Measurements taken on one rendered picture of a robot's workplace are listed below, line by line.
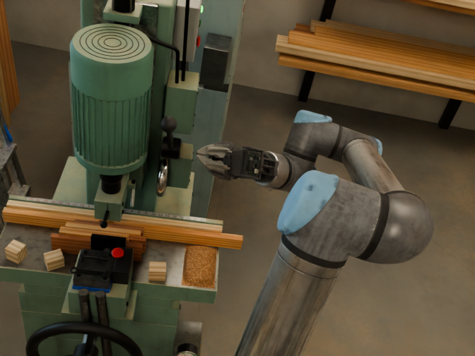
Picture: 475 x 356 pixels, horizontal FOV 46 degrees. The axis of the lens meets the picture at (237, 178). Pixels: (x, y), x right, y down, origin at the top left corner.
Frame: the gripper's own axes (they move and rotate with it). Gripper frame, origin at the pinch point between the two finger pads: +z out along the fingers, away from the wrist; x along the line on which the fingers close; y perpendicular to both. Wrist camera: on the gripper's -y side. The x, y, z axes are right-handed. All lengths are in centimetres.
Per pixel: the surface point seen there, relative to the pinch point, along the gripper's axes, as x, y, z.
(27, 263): 32, -46, 14
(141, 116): -6.7, -8.5, 11.1
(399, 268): 27, -46, -185
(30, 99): -46, -236, -65
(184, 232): 18.7, -25.2, -20.4
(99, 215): 16.8, -33.3, 2.6
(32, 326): 51, -59, 3
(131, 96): -9.7, -4.8, 16.9
